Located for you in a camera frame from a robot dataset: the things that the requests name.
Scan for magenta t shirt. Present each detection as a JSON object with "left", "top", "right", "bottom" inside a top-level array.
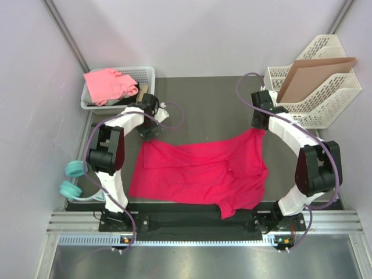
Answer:
[{"left": 129, "top": 128, "right": 269, "bottom": 219}]

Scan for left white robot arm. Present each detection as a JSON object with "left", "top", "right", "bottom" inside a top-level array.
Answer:
[{"left": 85, "top": 94, "right": 169, "bottom": 232}]

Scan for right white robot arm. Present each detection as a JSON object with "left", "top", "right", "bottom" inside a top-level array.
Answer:
[{"left": 251, "top": 90, "right": 343, "bottom": 230}]

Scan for black cloth in basket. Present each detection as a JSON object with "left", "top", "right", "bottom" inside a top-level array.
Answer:
[{"left": 102, "top": 96, "right": 137, "bottom": 107}]

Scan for beige folded cloth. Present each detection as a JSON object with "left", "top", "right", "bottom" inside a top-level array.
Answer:
[{"left": 137, "top": 84, "right": 149, "bottom": 102}]

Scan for white plastic laundry basket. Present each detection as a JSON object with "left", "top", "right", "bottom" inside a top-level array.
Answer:
[{"left": 80, "top": 66, "right": 155, "bottom": 115}]

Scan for white perforated file organizer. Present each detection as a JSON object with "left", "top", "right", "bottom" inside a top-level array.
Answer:
[{"left": 264, "top": 34, "right": 362, "bottom": 129}]

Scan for brown cardboard sheet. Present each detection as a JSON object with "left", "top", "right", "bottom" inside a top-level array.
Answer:
[{"left": 277, "top": 57, "right": 357, "bottom": 103}]

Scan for light pink t shirt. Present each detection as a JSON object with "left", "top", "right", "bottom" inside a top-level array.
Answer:
[{"left": 83, "top": 68, "right": 140, "bottom": 106}]

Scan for grey cloth in basket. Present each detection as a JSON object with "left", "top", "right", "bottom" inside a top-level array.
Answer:
[{"left": 84, "top": 96, "right": 128, "bottom": 106}]

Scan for teal cat ear headphones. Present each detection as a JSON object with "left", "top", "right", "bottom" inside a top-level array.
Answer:
[{"left": 59, "top": 160, "right": 105, "bottom": 202}]

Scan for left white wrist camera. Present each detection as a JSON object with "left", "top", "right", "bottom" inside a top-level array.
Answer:
[{"left": 154, "top": 102, "right": 169, "bottom": 123}]

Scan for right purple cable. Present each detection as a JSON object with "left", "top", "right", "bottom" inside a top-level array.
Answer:
[{"left": 235, "top": 72, "right": 341, "bottom": 253}]

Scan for purple cable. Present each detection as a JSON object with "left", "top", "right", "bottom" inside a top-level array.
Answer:
[
  {"left": 235, "top": 72, "right": 341, "bottom": 253},
  {"left": 83, "top": 102, "right": 185, "bottom": 253}
]

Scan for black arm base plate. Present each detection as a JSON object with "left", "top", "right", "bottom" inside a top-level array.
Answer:
[{"left": 98, "top": 202, "right": 306, "bottom": 241}]

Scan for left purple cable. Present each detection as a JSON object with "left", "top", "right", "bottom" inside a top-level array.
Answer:
[{"left": 83, "top": 102, "right": 185, "bottom": 253}]

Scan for white slotted cable duct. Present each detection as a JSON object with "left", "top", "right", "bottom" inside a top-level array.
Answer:
[{"left": 58, "top": 234, "right": 291, "bottom": 247}]

